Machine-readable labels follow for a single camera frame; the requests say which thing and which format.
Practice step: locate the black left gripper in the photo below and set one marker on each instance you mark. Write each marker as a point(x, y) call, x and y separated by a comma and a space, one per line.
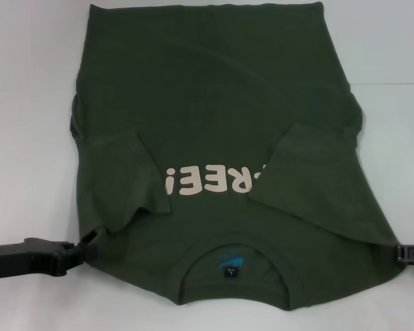
point(24, 257)

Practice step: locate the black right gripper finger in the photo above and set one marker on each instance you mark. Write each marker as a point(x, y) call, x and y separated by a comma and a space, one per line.
point(412, 253)

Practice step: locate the dark green FREE t-shirt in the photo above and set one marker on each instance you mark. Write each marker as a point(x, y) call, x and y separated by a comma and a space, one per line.
point(207, 86)

